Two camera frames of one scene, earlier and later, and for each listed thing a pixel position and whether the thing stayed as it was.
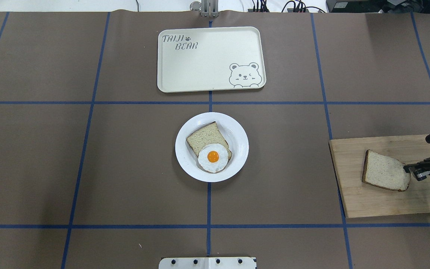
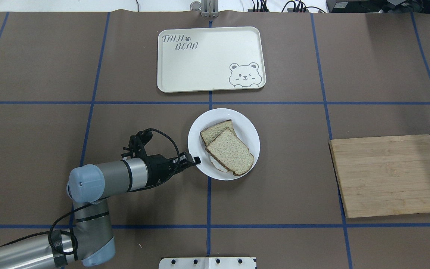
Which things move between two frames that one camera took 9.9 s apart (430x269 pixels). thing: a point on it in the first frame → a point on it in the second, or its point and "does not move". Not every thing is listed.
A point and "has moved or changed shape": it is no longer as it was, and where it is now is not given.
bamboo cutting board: (358, 199) does not move
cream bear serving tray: (210, 59) does not move
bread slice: (385, 171) → (231, 152)
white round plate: (212, 147) has moved or changed shape
